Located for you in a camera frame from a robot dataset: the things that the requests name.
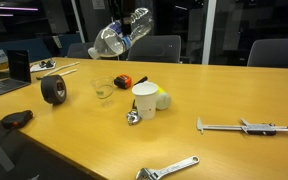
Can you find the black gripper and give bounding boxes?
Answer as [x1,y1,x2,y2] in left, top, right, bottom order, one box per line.
[111,0,133,41]

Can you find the clear plastic water bottle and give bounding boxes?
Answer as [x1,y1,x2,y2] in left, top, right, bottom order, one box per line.
[87,7,154,60]

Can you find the orange black tape measure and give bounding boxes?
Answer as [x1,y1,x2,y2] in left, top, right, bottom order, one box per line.
[113,74,133,90]

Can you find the white bottle yellow label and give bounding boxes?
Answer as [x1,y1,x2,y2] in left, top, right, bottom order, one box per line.
[155,84,172,111]

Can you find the black tape roll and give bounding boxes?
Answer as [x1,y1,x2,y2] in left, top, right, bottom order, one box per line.
[40,74,68,105]

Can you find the grey office chair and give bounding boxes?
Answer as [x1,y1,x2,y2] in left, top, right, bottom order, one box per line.
[247,37,288,70]
[127,34,182,64]
[66,41,95,60]

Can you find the clear plastic cup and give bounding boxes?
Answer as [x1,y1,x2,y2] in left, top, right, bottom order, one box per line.
[90,75,116,100]

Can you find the white stick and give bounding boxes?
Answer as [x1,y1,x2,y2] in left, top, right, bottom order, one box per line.
[43,61,81,77]
[58,68,79,77]

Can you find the white paper cup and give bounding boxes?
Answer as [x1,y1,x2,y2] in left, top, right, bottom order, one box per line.
[131,82,159,121]

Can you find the black glasses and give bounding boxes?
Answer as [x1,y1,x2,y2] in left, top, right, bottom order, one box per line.
[38,59,55,69]

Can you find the white cloth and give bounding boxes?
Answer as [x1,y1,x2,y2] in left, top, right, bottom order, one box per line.
[29,59,57,74]

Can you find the black upright tablet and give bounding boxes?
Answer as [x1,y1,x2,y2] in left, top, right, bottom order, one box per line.
[6,49,32,84]

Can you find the black handheld device orange button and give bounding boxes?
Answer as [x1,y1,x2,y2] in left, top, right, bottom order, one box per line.
[1,109,34,130]

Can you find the silver adjustable wrench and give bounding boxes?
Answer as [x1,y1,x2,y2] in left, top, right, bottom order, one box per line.
[135,155,201,180]

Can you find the metal vernier caliper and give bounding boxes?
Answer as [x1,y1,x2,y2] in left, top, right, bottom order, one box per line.
[196,116,288,137]

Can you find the white wall paper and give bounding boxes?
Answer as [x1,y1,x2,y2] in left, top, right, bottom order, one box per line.
[91,0,106,10]

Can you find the white window frame post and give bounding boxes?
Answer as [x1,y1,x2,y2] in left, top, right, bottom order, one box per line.
[71,0,86,44]
[201,0,218,66]

